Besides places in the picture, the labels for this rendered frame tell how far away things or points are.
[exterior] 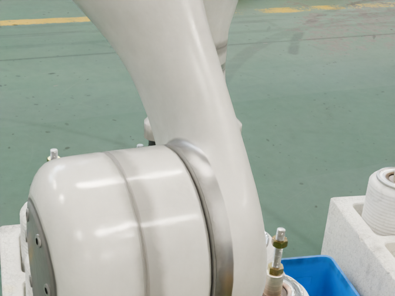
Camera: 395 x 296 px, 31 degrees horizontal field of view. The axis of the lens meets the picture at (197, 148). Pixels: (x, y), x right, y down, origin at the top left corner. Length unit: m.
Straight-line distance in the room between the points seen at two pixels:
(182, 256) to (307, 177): 1.40
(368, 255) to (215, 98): 0.83
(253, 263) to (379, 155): 1.56
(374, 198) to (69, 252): 0.92
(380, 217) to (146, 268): 0.90
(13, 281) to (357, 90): 1.51
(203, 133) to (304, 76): 2.02
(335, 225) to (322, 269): 0.08
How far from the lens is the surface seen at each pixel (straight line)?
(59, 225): 0.30
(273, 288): 0.87
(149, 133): 0.66
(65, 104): 2.00
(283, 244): 0.84
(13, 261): 1.05
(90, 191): 0.31
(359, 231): 1.18
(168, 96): 0.35
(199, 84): 0.34
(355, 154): 1.86
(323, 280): 1.23
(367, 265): 1.16
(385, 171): 1.21
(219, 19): 0.67
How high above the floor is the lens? 0.78
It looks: 26 degrees down
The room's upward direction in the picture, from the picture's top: 5 degrees clockwise
